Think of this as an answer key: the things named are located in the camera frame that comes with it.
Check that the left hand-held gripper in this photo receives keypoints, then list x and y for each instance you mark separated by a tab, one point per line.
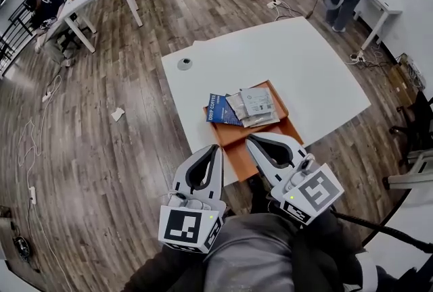
179	226

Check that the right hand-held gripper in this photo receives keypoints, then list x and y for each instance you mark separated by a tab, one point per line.
314	196

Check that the white paper packet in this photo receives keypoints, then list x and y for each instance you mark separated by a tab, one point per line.
258	101

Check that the translucent beige packet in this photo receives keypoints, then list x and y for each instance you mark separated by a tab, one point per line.
236	106

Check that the blue packet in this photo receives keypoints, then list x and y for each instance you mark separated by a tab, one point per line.
220	111

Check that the person's left forearm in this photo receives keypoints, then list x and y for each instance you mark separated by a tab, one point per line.
159	270

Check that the person's right forearm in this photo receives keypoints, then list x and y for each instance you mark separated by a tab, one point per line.
335	243

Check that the person's right leg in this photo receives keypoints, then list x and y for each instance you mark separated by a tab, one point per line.
260	196

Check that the person's leg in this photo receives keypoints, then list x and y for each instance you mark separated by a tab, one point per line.
260	196
229	212

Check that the person's left leg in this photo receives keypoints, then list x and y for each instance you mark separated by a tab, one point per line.
229	212

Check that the person's grey shirt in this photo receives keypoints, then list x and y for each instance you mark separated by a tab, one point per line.
250	253

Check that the large white table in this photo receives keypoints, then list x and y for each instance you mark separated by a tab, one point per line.
304	64

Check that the crumpled white paper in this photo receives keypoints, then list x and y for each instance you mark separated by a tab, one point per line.
117	114

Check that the white power strip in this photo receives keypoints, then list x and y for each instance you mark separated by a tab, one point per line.
357	57
32	195
47	97
274	3

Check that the white equipment stand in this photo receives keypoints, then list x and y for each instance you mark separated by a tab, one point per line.
412	172

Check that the white rectangular box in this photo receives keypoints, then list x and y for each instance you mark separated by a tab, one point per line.
198	43

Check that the black office chair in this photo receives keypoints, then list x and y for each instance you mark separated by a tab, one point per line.
417	128
69	40

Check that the cardboard box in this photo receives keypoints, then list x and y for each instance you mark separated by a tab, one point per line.
404	81

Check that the black round floor device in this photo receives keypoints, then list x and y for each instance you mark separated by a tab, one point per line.
22	246

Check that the small dark box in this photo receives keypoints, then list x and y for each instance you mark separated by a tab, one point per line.
5	212

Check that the black metal railing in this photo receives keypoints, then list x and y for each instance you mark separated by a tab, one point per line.
20	20

